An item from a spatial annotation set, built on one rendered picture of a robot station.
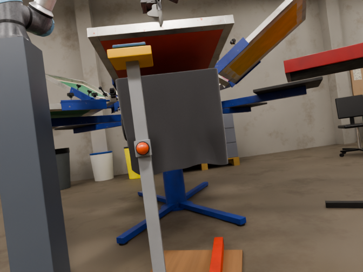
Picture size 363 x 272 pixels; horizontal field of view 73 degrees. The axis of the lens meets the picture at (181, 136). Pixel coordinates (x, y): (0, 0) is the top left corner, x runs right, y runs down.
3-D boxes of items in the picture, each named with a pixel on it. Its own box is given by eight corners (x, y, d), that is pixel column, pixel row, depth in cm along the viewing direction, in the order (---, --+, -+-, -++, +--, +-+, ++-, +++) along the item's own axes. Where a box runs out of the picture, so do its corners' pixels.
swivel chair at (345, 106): (394, 153, 379) (386, 89, 379) (359, 158, 369) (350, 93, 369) (358, 151, 441) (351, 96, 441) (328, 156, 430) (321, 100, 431)
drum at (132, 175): (146, 177, 457) (142, 144, 457) (126, 180, 453) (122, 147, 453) (147, 174, 494) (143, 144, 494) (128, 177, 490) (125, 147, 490)
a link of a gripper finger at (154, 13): (148, 27, 97) (146, 8, 100) (163, 25, 98) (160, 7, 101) (148, 21, 94) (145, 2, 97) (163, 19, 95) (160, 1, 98)
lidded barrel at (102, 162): (116, 176, 535) (113, 150, 535) (114, 178, 490) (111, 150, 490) (94, 179, 527) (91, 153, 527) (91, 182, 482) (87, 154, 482)
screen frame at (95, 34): (234, 22, 100) (233, 14, 100) (87, 36, 95) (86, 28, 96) (204, 88, 178) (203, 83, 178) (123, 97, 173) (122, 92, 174)
